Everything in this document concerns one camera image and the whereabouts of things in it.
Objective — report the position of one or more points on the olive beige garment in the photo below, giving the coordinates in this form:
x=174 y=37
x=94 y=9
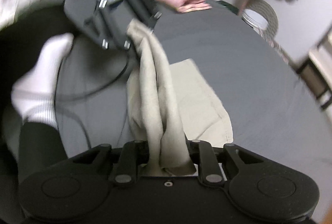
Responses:
x=169 y=104

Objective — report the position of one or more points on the white sock foot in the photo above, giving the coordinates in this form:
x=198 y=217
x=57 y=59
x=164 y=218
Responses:
x=33 y=95

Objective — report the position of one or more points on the black trouser leg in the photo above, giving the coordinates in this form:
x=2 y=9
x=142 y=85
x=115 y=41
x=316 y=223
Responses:
x=40 y=146

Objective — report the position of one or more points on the white bowl in basket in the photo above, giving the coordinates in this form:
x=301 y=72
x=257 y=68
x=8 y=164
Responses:
x=254 y=19

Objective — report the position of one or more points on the woven grey basket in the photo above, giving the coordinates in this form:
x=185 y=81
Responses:
x=267 y=12

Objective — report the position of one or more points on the grey bed sheet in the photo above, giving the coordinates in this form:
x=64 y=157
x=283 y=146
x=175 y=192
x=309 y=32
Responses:
x=271 y=110

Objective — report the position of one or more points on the white and black chair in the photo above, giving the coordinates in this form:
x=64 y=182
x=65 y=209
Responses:
x=315 y=70

